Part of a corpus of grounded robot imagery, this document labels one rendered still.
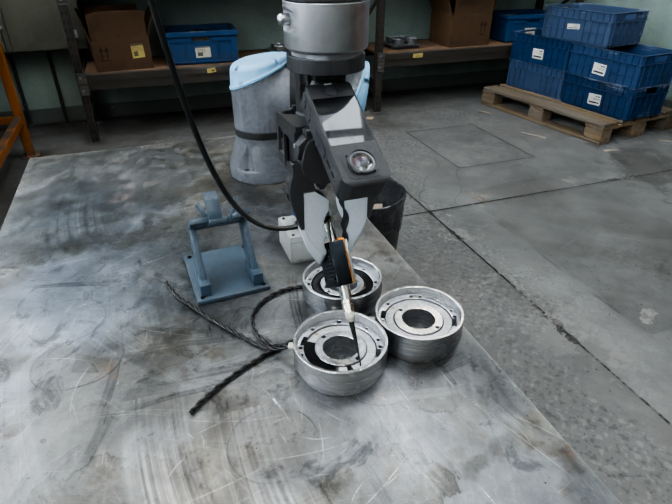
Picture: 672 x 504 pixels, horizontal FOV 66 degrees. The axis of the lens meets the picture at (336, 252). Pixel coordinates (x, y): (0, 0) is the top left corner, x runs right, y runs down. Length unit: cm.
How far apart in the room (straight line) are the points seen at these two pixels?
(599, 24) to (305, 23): 389
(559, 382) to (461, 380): 126
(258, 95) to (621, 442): 136
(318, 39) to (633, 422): 157
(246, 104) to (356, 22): 58
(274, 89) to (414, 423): 67
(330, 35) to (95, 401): 44
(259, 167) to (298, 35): 60
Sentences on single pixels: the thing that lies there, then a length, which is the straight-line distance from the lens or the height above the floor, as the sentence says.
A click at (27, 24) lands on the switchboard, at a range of 430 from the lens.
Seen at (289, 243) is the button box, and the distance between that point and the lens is 77.
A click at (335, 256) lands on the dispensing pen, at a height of 94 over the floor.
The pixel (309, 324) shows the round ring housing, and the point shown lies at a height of 83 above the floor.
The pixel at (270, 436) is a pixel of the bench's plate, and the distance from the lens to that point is 55.
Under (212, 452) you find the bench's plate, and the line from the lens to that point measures 54.
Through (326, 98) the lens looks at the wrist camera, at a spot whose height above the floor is 110.
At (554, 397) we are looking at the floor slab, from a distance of 180.
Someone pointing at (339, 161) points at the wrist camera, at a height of 106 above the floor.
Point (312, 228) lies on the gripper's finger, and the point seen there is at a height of 97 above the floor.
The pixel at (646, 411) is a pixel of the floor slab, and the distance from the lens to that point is 188.
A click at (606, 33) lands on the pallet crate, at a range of 426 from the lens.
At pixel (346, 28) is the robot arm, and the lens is 46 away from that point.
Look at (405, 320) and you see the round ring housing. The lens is 65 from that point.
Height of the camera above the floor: 122
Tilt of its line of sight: 31 degrees down
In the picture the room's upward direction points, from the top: straight up
